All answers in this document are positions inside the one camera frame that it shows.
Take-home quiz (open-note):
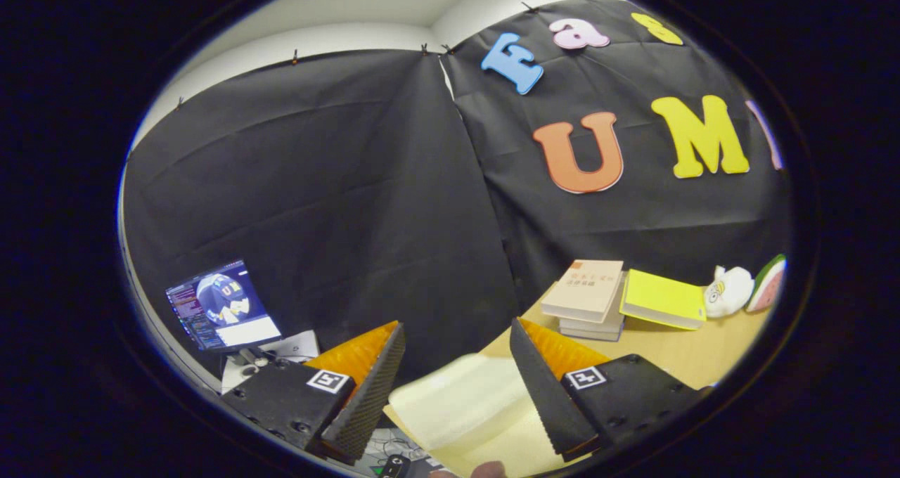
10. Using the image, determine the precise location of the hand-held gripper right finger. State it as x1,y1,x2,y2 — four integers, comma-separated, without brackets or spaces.
509,316,713,463

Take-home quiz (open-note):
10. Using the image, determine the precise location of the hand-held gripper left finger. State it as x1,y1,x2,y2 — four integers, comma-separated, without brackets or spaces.
220,321,407,463

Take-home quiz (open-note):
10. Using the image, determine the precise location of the cream fabric storage box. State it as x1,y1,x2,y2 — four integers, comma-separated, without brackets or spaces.
389,354,570,478

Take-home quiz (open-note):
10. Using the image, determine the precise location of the grey paperback book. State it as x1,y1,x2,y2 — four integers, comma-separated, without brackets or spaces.
559,274,627,342

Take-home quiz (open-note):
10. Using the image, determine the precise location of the beige cover book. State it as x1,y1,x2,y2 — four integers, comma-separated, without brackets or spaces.
540,259,625,324

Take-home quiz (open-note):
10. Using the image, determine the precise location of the yellow cover book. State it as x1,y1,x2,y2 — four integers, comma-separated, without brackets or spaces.
619,269,707,331

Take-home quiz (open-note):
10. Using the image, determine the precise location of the white plush toy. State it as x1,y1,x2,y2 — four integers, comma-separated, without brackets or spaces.
703,265,755,318

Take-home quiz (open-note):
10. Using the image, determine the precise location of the black backdrop cloth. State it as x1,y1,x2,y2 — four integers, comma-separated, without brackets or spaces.
121,0,795,394

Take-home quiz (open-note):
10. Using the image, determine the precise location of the watermelon slice plush toy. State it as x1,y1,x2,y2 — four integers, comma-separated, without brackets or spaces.
745,254,788,314

